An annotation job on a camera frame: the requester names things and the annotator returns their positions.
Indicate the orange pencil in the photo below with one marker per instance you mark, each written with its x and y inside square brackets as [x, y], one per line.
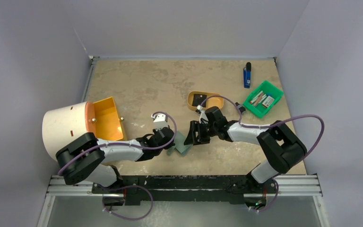
[258, 99]

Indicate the black credit card stack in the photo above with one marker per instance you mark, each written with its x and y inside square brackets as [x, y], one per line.
[198, 99]

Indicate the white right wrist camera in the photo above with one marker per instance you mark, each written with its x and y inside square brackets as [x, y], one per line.
[202, 116]

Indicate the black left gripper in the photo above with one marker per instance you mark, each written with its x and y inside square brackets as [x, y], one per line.
[171, 144]

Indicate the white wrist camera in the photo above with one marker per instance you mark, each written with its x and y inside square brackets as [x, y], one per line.
[160, 121]
[202, 116]

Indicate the black aluminium base frame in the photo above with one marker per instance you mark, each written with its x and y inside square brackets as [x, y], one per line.
[234, 189]

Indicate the yellow drawer box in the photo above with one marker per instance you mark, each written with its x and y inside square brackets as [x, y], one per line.
[109, 125]

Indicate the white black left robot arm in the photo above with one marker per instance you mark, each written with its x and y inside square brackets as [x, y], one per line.
[85, 158]

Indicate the green plastic bin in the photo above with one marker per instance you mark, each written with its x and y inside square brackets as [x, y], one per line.
[267, 88]

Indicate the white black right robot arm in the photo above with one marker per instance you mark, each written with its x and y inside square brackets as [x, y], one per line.
[280, 145]

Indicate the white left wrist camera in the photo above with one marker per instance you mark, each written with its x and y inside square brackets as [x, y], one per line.
[160, 121]

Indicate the grey-green card holder wallet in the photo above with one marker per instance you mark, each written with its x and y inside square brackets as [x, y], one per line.
[179, 145]

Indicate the white red staple box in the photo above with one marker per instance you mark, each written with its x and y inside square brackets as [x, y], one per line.
[268, 101]

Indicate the white cylinder container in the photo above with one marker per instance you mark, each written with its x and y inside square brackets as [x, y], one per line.
[63, 125]

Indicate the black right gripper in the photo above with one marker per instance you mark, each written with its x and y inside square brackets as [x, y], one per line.
[198, 133]

